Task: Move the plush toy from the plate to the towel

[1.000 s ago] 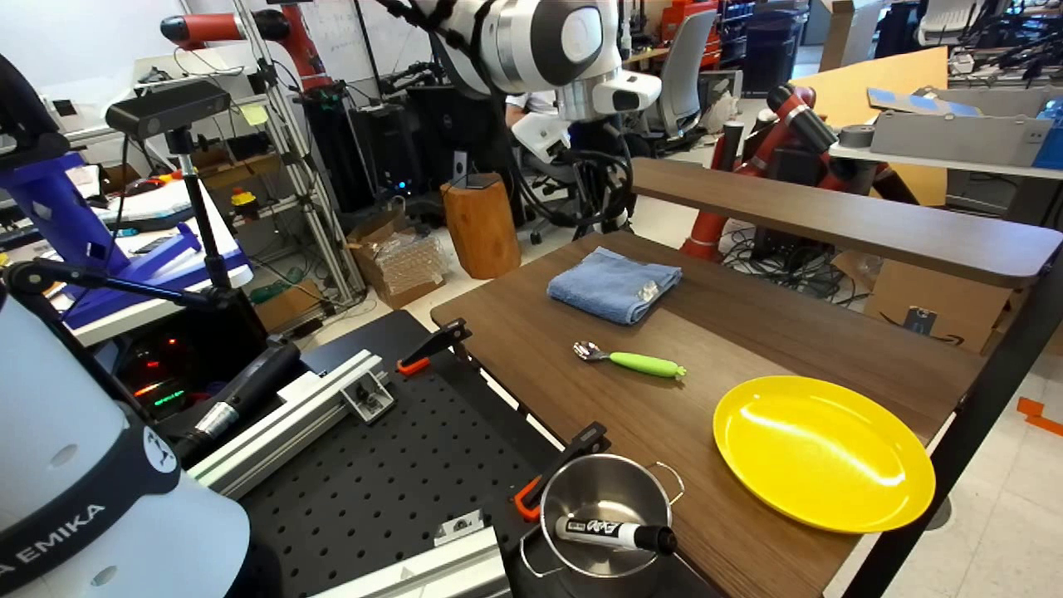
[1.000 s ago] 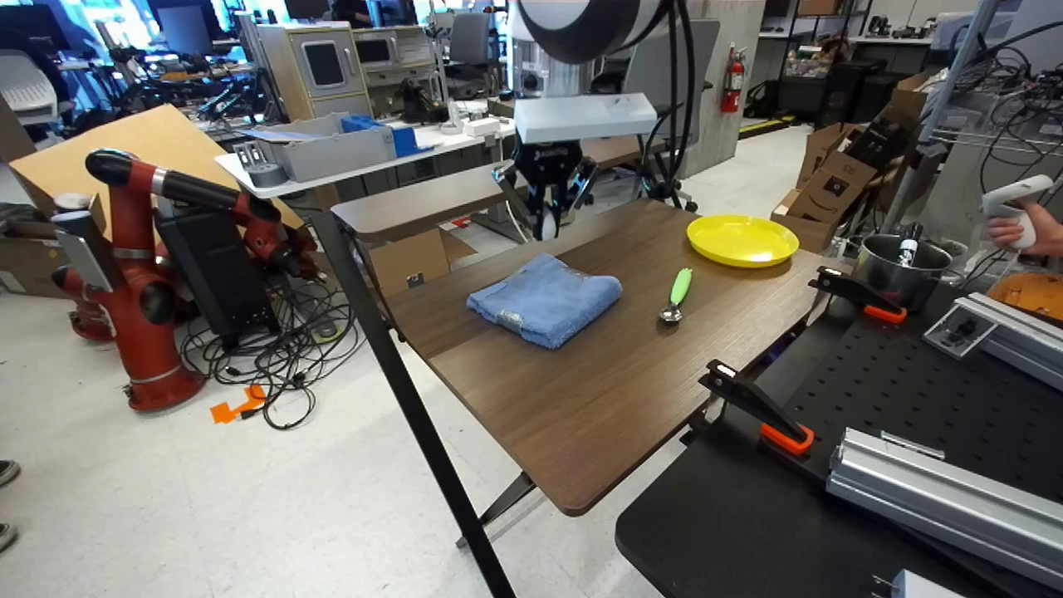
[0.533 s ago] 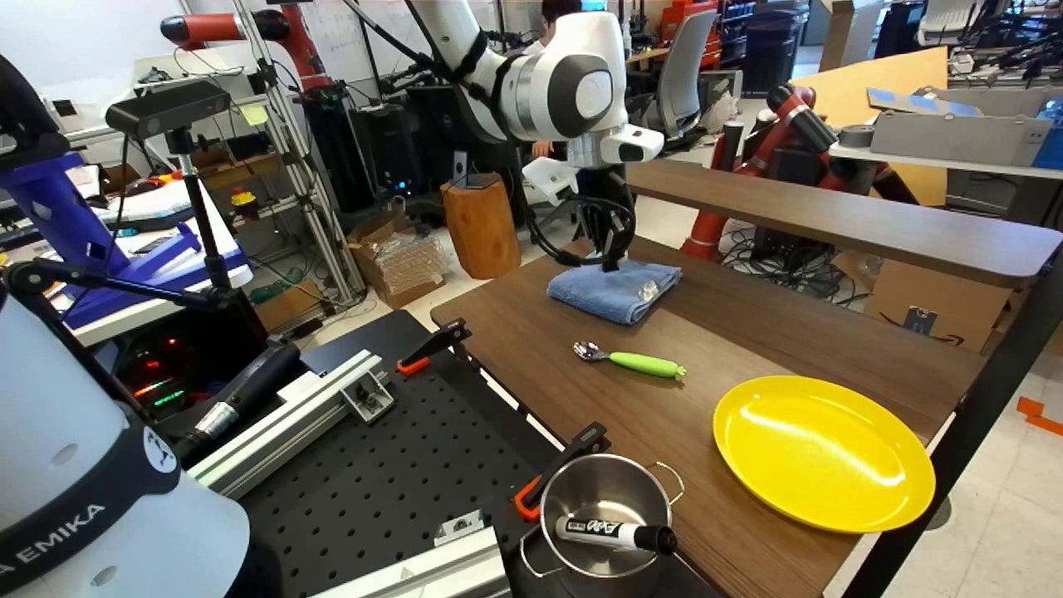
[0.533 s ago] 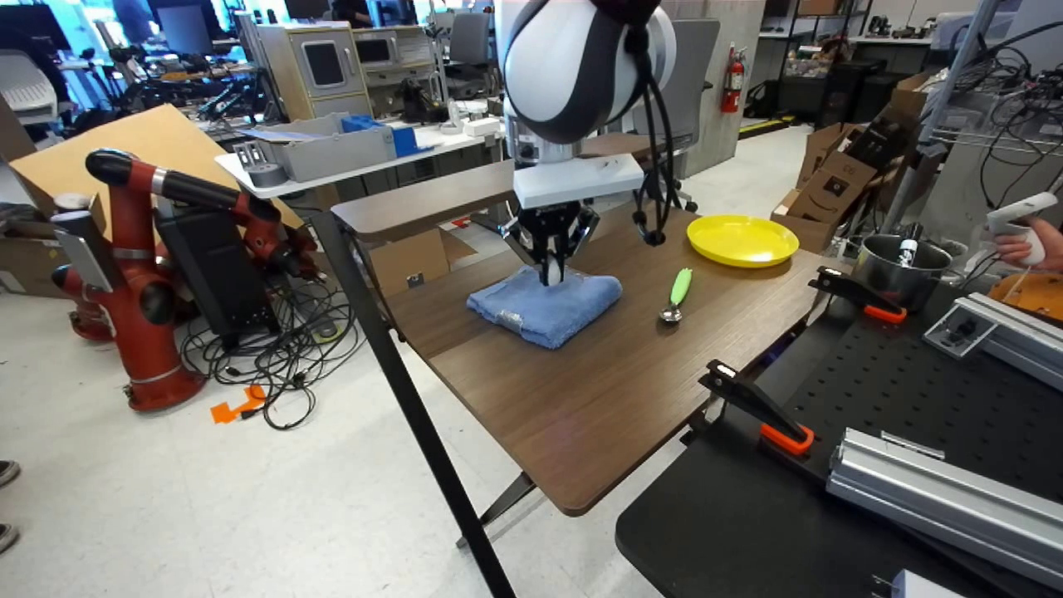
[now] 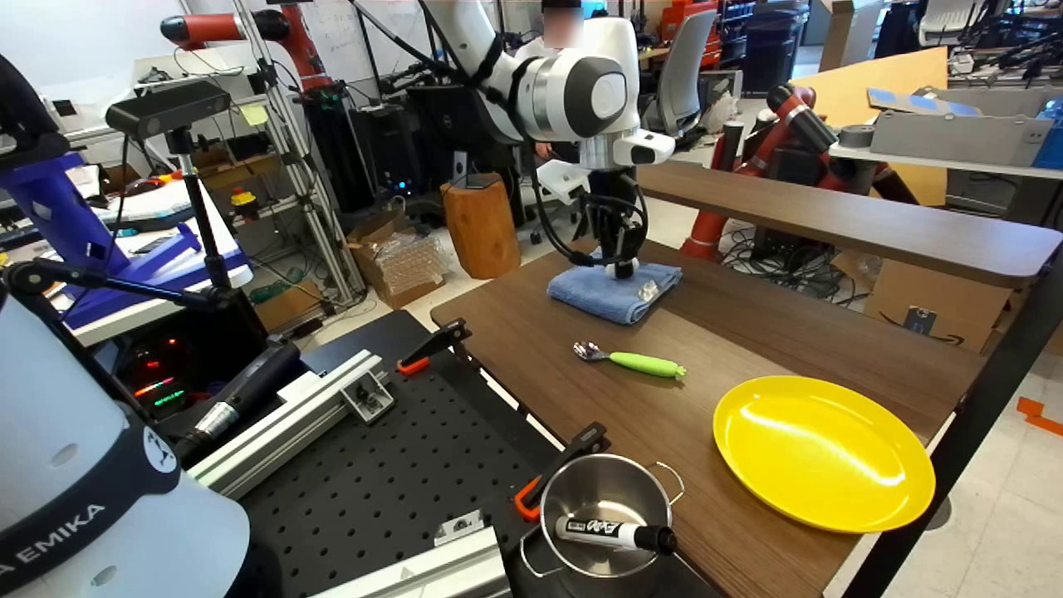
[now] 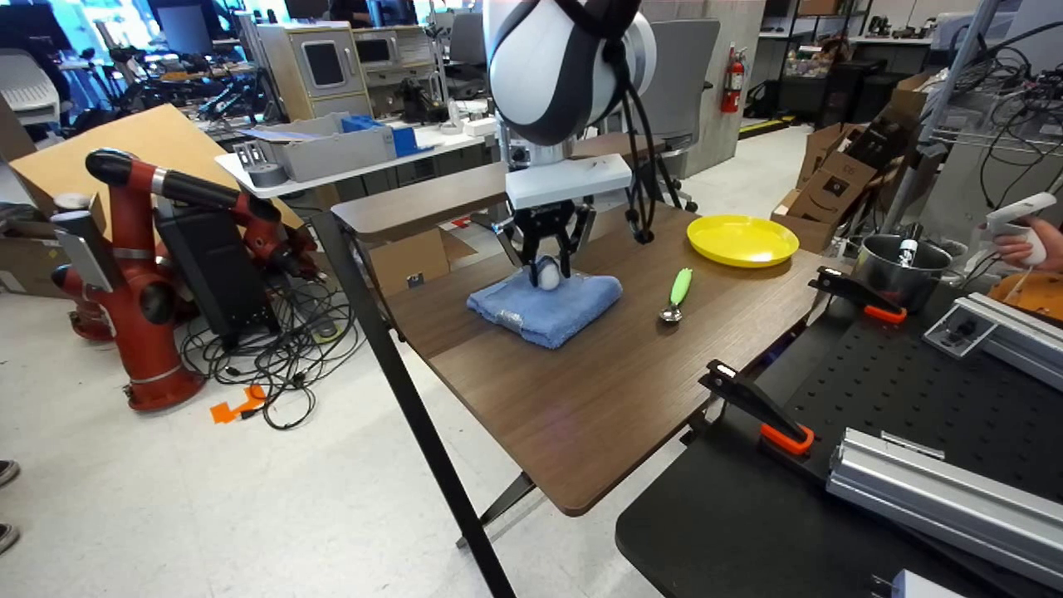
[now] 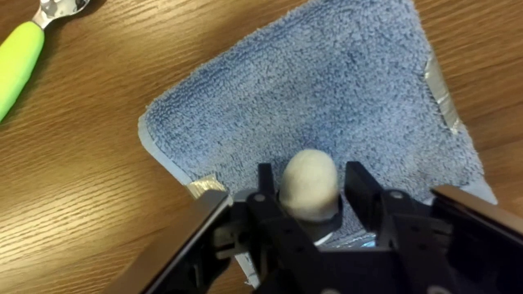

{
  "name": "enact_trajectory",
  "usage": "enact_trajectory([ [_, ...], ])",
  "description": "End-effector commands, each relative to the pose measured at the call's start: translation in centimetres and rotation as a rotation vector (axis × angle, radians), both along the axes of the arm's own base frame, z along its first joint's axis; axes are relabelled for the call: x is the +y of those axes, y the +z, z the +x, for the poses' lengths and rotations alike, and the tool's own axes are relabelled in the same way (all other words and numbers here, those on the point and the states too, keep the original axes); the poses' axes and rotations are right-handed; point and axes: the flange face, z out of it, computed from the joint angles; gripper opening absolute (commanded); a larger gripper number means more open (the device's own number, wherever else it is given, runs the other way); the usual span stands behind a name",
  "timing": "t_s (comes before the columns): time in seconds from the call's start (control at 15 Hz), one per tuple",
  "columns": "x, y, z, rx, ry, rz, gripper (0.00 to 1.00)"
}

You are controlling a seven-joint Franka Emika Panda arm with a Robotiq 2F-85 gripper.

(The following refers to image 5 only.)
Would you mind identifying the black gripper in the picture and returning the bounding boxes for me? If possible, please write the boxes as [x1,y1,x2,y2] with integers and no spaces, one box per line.
[588,167,650,280]

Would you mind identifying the folded blue towel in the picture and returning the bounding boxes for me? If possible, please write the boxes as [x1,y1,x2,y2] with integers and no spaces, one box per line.
[544,259,688,328]

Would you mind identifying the yellow round plate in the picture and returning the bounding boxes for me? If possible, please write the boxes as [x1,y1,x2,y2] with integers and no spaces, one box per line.
[707,372,940,538]

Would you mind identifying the grey office chair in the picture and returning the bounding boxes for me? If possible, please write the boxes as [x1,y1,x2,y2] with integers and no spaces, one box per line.
[650,8,725,143]

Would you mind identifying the open cardboard box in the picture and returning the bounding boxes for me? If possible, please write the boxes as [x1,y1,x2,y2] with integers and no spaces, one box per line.
[347,212,452,311]

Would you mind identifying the raised wooden shelf board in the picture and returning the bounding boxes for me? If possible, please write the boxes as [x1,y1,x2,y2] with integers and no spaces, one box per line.
[636,159,1063,293]

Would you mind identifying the small steel pot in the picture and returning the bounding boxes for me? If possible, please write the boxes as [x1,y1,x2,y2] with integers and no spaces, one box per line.
[516,449,690,585]

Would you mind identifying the black white marker pen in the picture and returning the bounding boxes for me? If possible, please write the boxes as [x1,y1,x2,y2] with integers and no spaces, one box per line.
[550,513,679,558]

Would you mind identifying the black perforated breadboard table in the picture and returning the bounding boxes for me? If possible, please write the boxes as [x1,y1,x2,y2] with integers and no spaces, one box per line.
[235,308,725,598]

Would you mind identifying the large tan cardboard panel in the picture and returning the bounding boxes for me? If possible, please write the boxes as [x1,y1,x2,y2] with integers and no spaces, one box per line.
[794,45,958,210]

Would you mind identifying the cardboard box under shelf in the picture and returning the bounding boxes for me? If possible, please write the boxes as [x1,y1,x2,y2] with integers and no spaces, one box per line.
[863,259,1027,359]

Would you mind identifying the white lab desk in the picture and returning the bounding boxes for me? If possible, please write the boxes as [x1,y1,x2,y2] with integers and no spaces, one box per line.
[827,140,1063,186]

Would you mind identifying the black cylindrical tool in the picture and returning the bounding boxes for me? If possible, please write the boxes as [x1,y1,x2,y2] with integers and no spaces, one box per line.
[170,339,310,458]

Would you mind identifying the small blue bin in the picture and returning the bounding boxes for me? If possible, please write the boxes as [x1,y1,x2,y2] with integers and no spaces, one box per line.
[1035,97,1063,172]

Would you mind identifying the blue and white machine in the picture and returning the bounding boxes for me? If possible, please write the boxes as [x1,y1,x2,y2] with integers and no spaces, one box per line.
[0,147,259,342]

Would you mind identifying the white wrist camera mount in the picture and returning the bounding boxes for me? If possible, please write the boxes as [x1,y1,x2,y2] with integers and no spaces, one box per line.
[560,159,607,210]

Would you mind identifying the red robot on pedestal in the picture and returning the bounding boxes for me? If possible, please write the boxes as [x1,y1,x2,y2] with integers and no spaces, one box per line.
[679,82,845,269]

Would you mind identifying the green handled metal spoon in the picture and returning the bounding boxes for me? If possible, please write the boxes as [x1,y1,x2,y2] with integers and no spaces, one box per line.
[568,336,688,386]

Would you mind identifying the black floor cable tangle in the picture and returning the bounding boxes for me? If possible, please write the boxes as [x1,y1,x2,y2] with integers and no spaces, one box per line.
[718,231,880,308]

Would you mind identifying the black clamp orange handle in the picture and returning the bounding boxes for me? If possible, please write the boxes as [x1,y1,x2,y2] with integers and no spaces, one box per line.
[508,421,614,524]
[391,319,475,382]

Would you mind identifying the metal wire rack shelf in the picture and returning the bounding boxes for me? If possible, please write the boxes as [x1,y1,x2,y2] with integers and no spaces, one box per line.
[233,0,372,317]

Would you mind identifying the aluminium extrusion rail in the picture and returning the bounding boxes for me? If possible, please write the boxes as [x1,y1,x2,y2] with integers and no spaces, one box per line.
[182,346,398,501]
[310,510,516,598]

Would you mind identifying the black metal table frame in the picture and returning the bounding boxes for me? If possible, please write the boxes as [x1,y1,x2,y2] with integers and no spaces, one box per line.
[839,263,1063,598]

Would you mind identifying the black camera on tripod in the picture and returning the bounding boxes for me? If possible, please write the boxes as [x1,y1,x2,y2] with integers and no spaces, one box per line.
[104,78,269,368]

